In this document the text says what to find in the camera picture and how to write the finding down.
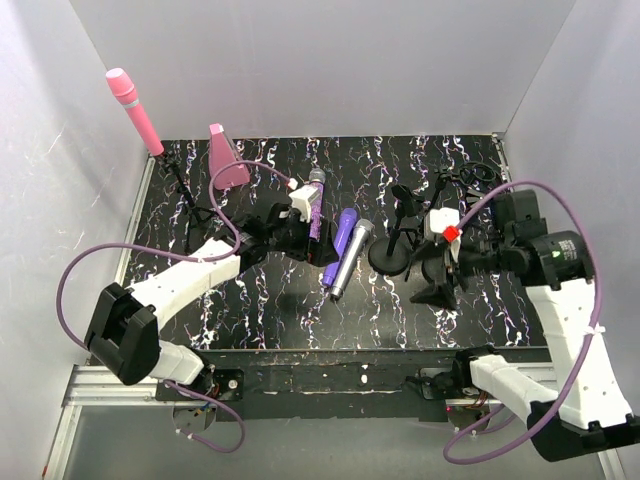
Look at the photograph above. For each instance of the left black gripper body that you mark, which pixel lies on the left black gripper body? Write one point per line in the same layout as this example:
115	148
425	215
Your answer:
304	240

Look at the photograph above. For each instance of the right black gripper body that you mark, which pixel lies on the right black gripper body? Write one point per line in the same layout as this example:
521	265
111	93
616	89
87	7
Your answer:
451	267

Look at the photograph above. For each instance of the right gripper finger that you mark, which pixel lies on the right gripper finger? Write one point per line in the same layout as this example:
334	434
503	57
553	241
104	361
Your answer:
436	295
430	250

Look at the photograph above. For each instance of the glitter purple microphone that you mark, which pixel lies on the glitter purple microphone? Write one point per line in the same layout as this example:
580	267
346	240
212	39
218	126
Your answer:
317	178

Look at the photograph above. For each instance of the black tripod mic stand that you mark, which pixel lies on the black tripod mic stand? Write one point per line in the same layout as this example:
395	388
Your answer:
198	218

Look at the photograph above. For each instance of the pink microphone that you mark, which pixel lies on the pink microphone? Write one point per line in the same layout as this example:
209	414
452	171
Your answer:
124	91

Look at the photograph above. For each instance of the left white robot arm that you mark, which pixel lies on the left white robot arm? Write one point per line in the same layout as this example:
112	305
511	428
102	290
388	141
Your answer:
124	332

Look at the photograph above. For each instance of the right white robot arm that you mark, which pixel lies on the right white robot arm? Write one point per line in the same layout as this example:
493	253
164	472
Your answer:
586	412

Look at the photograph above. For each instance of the black round-base stand right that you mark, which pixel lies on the black round-base stand right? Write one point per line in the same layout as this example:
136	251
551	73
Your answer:
438	268

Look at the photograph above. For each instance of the black round-base stand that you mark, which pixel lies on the black round-base stand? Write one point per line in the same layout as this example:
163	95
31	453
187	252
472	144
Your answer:
438	268
391	256

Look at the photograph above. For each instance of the black round-base stand left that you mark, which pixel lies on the black round-base stand left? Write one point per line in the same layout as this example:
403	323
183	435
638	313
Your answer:
391	256

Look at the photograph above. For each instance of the silver microphone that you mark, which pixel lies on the silver microphone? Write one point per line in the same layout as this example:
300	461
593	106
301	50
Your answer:
359	238

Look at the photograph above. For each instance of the pink metronome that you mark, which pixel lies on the pink metronome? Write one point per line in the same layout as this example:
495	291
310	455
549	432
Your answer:
223	158

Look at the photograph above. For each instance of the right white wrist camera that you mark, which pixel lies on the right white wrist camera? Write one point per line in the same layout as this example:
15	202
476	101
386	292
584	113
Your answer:
441	227

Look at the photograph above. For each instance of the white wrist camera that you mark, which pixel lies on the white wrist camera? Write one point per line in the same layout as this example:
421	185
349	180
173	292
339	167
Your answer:
304	198
441	227

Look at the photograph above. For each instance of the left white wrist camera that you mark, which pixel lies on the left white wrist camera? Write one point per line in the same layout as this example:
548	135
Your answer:
304	198

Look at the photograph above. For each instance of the black tripod stand with ring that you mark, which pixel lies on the black tripod stand with ring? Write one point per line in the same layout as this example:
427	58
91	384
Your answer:
475	177

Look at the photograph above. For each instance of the left aluminium rail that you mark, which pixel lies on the left aluminium rail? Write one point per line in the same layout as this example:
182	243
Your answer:
93	385

